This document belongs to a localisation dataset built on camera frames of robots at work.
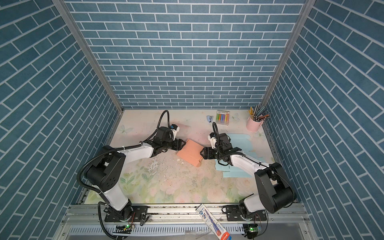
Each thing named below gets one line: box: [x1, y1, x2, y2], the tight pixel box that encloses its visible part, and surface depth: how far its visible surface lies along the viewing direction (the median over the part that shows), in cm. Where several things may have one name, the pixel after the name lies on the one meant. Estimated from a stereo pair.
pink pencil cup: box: [246, 116, 264, 132], surface depth 107 cm
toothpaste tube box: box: [195, 203, 232, 240], surface depth 72 cm
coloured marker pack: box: [215, 110, 230, 126], surface depth 118 cm
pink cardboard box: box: [176, 138, 205, 167], surface depth 93 cm
